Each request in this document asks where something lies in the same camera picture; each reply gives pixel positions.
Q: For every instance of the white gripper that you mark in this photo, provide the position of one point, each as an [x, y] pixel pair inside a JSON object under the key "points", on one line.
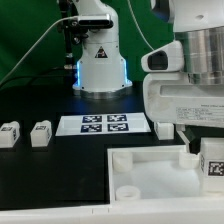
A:
{"points": [[170, 98]]}

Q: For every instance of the white square tabletop part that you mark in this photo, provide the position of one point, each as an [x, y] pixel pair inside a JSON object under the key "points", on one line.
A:
{"points": [[156, 172]]}

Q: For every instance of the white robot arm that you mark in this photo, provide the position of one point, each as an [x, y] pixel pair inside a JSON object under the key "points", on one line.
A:
{"points": [[197, 50]]}

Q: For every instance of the white L-shaped obstacle fence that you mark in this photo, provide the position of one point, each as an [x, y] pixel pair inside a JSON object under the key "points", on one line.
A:
{"points": [[201, 210]]}

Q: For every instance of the white marker base plate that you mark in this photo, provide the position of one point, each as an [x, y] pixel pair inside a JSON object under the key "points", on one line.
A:
{"points": [[102, 124]]}

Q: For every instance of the black camera on stand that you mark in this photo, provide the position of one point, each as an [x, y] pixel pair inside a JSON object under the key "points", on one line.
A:
{"points": [[75, 26]]}

